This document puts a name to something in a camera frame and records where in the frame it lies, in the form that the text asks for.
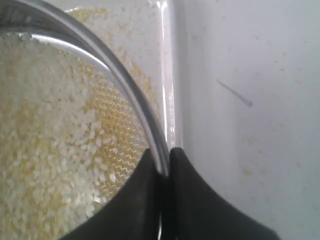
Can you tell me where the round stainless steel sieve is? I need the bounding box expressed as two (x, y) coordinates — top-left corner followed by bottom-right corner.
(0, 0), (173, 240)

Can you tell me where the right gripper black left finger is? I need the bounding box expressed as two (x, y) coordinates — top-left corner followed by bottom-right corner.
(63, 149), (160, 240)

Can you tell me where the white square plastic tray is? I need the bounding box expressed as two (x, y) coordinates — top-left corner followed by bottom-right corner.
(62, 0), (186, 151)

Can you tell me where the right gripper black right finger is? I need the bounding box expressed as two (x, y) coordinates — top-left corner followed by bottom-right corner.
(170, 147), (278, 240)

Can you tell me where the grain mixture of rice and millet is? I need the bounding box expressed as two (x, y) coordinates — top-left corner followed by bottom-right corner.
(0, 33), (147, 240)

